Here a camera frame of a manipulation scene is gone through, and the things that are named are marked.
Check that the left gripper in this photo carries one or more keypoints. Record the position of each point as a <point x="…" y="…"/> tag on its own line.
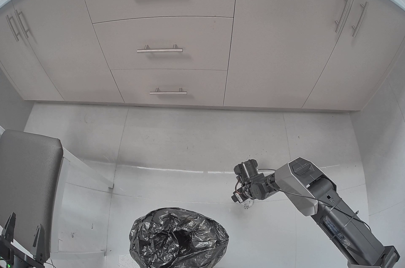
<point x="12" y="255"/>

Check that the black plastic bag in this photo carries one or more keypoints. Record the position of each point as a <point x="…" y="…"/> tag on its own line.
<point x="158" y="228"/>

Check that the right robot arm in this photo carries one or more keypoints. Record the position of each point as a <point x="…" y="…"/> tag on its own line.
<point x="297" y="187"/>

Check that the grey chair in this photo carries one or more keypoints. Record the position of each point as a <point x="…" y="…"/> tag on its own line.
<point x="28" y="171"/>

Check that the beige cabinet with drawers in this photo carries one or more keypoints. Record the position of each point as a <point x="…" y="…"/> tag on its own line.
<point x="174" y="38"/>

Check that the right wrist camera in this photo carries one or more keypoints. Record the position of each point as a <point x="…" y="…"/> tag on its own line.
<point x="236" y="197"/>

